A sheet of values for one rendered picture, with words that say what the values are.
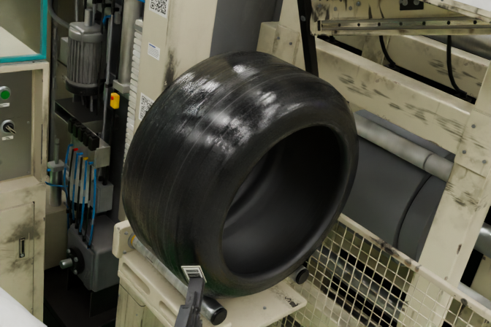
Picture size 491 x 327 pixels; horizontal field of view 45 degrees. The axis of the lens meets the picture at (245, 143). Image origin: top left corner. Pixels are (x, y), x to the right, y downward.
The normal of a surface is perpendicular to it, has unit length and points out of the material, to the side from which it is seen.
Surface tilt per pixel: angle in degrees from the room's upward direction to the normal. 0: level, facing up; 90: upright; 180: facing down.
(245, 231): 24
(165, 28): 90
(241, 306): 0
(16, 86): 90
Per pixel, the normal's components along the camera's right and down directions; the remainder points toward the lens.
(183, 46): 0.66, 0.42
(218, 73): -0.13, -0.76
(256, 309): 0.16, -0.89
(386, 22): -0.74, 0.18
